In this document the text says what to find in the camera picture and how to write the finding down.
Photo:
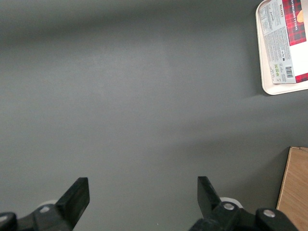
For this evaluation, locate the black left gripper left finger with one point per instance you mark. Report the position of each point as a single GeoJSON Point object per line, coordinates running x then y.
{"type": "Point", "coordinates": [69, 207]}

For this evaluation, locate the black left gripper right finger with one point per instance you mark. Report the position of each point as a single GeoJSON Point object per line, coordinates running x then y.
{"type": "Point", "coordinates": [216, 216]}

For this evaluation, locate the beige rectangular tray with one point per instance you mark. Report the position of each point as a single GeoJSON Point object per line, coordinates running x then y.
{"type": "Point", "coordinates": [261, 60]}

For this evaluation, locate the wooden drawer cabinet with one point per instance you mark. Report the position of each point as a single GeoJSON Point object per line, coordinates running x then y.
{"type": "Point", "coordinates": [294, 192]}

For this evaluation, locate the red tartan shortbread box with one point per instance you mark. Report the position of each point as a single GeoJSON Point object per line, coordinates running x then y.
{"type": "Point", "coordinates": [284, 43]}

